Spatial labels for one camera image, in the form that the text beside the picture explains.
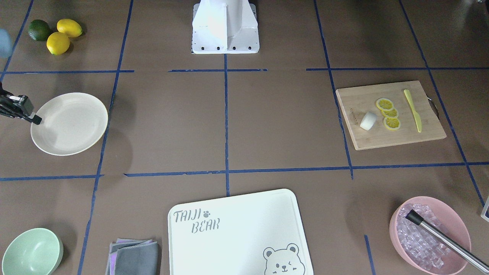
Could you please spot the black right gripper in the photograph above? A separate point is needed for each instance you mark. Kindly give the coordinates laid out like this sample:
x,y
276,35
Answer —
x,y
10,108

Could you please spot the cream round plate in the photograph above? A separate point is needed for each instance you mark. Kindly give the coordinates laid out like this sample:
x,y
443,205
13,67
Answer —
x,y
71,123

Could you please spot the white steamed bun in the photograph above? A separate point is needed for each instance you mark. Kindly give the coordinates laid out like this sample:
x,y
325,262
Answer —
x,y
368,121

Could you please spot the cream bear tray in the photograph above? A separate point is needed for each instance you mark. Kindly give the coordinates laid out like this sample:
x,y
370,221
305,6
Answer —
x,y
251,234

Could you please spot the yellow lemon near lime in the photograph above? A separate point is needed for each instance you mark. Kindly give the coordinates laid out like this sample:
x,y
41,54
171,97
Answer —
x,y
58,43

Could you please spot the green lime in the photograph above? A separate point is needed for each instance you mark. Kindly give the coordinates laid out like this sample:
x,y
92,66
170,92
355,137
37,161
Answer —
x,y
39,30

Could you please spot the yellow lemon far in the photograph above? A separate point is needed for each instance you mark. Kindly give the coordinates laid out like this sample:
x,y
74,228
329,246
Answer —
x,y
69,27

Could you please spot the green bowl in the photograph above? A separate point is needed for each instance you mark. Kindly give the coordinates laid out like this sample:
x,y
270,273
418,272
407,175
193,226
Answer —
x,y
37,251

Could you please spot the grey folded cloth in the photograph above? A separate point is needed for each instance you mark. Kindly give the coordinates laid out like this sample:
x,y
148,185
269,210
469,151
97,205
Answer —
x,y
133,257

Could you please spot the bamboo cutting board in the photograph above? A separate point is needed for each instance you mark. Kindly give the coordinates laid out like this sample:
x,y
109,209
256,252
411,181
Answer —
x,y
356,101

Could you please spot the lemon slice top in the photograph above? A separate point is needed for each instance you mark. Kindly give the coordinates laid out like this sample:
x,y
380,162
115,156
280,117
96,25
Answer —
x,y
384,104

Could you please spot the lemon slice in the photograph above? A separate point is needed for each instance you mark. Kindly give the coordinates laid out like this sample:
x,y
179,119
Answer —
x,y
390,114
392,124
384,104

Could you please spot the lemon slice bottom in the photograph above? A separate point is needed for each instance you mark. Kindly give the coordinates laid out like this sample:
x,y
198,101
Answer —
x,y
392,124

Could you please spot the lemon slice middle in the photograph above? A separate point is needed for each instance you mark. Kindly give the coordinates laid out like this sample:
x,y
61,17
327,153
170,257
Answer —
x,y
390,114

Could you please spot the yellow plastic knife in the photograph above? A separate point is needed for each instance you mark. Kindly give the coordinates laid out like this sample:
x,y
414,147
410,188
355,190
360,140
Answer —
x,y
414,112

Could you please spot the pink bowl with ice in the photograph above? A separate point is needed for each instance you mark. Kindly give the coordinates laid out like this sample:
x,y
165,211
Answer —
x,y
422,250

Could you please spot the cup rack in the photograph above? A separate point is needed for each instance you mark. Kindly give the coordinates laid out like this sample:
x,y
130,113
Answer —
x,y
485,211

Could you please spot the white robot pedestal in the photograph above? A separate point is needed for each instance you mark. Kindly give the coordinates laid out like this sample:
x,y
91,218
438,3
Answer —
x,y
225,27

